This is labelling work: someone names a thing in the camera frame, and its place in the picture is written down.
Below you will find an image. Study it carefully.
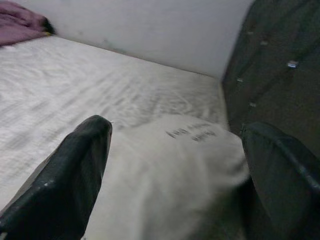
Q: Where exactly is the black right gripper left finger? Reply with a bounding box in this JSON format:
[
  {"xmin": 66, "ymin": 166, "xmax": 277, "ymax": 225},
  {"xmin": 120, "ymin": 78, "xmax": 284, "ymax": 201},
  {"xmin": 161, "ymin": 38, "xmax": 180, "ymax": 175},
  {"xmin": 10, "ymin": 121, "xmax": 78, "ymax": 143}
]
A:
[{"xmin": 0, "ymin": 114, "xmax": 113, "ymax": 240}]

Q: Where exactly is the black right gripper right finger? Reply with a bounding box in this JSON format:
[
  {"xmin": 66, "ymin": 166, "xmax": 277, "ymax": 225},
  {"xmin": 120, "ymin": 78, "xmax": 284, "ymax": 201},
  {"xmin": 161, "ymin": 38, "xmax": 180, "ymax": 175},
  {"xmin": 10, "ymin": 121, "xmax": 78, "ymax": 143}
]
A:
[{"xmin": 241, "ymin": 121, "xmax": 320, "ymax": 240}]

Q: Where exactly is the white pillow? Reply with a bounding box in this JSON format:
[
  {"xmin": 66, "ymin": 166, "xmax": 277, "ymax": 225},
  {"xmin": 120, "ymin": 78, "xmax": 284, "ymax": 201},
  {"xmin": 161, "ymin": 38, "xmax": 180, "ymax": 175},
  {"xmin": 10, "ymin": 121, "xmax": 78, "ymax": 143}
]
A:
[{"xmin": 84, "ymin": 113, "xmax": 253, "ymax": 240}]

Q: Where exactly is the purple cartoon print blanket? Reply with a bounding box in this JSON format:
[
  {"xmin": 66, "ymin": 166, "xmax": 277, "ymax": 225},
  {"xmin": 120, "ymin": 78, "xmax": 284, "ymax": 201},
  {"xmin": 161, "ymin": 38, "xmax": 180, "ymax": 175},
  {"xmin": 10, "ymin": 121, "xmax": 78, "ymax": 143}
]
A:
[{"xmin": 0, "ymin": 0, "xmax": 55, "ymax": 48}]

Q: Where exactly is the white quilted mattress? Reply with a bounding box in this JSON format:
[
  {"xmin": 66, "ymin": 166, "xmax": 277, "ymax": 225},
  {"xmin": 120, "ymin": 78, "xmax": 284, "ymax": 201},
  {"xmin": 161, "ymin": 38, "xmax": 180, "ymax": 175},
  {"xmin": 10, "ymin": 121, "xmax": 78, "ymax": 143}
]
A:
[{"xmin": 0, "ymin": 34, "xmax": 229, "ymax": 201}]

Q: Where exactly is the dark tufted headboard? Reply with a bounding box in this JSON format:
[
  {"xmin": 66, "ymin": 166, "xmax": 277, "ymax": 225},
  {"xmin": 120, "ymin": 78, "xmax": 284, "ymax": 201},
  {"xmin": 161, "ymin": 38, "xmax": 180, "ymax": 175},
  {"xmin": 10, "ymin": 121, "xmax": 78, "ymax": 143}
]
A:
[{"xmin": 221, "ymin": 0, "xmax": 320, "ymax": 161}]

